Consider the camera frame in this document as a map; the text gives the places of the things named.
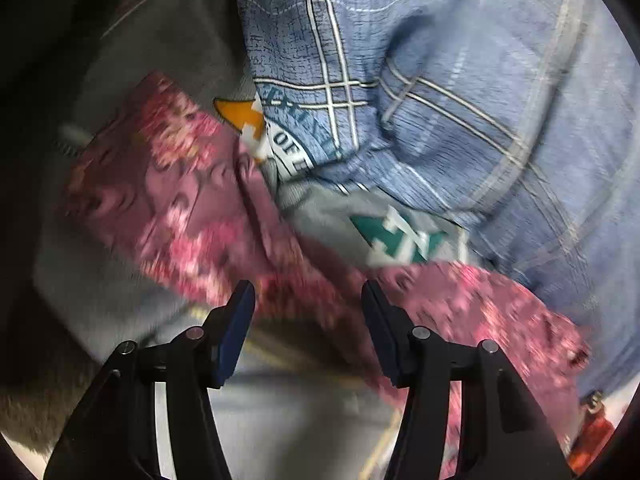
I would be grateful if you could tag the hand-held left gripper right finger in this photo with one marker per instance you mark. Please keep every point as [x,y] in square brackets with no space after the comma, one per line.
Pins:
[386,340]

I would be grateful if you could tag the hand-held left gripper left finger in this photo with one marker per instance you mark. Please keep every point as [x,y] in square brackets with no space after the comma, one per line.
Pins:
[231,340]

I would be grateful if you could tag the grey printed garment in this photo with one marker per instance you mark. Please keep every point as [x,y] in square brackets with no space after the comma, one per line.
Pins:
[160,45]

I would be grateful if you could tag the brown fuzzy cloth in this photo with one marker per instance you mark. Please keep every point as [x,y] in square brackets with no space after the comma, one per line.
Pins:
[30,405]

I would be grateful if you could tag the pink floral garment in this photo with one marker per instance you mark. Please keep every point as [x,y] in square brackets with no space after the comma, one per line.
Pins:
[200,210]

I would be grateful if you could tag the grey star patterned mat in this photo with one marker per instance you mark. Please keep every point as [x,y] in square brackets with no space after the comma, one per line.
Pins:
[280,420]

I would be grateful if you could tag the red orange cloth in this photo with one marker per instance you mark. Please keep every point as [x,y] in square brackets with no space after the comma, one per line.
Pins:
[595,435]

